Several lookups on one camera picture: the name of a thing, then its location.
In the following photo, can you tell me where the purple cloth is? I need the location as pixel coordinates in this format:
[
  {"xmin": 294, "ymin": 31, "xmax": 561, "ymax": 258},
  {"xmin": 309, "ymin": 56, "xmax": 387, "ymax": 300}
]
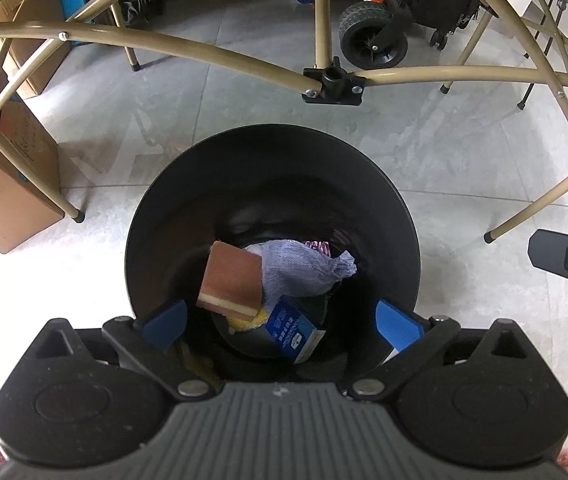
[{"xmin": 246, "ymin": 239, "xmax": 357, "ymax": 303}]

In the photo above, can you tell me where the blue paper carton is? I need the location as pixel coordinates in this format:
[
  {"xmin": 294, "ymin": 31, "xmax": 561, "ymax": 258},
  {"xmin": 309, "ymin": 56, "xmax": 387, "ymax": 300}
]
[{"xmin": 263, "ymin": 296, "xmax": 326, "ymax": 365}]

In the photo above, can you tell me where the black round trash bin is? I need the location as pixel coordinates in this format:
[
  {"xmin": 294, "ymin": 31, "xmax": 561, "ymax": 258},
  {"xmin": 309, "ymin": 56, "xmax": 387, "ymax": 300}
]
[{"xmin": 124, "ymin": 122, "xmax": 421, "ymax": 396}]

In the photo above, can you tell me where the tall cardboard bin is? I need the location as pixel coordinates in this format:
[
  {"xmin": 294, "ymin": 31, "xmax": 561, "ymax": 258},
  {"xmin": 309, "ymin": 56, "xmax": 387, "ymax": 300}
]
[{"xmin": 0, "ymin": 100, "xmax": 66, "ymax": 255}]

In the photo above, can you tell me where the dark grey bag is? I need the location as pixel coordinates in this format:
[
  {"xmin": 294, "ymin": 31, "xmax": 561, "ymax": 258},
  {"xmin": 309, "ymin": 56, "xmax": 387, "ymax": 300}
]
[{"xmin": 114, "ymin": 0, "xmax": 152, "ymax": 26}]

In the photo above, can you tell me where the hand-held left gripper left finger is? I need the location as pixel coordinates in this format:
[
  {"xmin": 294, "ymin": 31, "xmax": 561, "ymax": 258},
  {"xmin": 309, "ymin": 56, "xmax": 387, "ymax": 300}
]
[{"xmin": 34, "ymin": 300, "xmax": 215, "ymax": 403}]

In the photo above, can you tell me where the large brown cardboard box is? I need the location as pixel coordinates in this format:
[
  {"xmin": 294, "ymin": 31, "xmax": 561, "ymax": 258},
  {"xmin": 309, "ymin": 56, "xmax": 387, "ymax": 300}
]
[{"xmin": 0, "ymin": 0, "xmax": 72, "ymax": 98}]

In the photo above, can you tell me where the tan slatted folding table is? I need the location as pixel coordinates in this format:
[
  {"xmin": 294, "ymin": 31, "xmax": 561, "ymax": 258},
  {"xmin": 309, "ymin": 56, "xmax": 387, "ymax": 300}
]
[{"xmin": 0, "ymin": 0, "xmax": 568, "ymax": 245}]

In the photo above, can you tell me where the black folding wagon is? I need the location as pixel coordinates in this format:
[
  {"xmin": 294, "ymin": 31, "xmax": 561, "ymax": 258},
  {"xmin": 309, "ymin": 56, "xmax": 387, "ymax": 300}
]
[{"xmin": 339, "ymin": 0, "xmax": 487, "ymax": 70}]

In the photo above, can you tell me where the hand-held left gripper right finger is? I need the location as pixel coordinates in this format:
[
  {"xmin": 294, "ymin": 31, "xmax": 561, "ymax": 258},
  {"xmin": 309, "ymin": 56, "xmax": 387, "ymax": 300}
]
[{"xmin": 346, "ymin": 298, "xmax": 535, "ymax": 403}]

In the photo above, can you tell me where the pink and cream sponge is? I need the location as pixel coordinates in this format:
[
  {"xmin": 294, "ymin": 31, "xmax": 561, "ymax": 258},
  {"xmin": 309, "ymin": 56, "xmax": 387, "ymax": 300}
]
[{"xmin": 196, "ymin": 241, "xmax": 264, "ymax": 322}]

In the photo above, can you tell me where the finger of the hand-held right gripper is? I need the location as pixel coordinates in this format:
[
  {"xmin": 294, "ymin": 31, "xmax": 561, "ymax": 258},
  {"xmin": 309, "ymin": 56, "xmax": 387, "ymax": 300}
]
[{"xmin": 528, "ymin": 229, "xmax": 568, "ymax": 318}]

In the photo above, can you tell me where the yellow plush toy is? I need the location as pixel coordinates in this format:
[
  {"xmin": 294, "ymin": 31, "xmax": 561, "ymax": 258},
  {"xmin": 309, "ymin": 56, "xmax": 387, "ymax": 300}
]
[{"xmin": 226, "ymin": 307, "xmax": 270, "ymax": 335}]

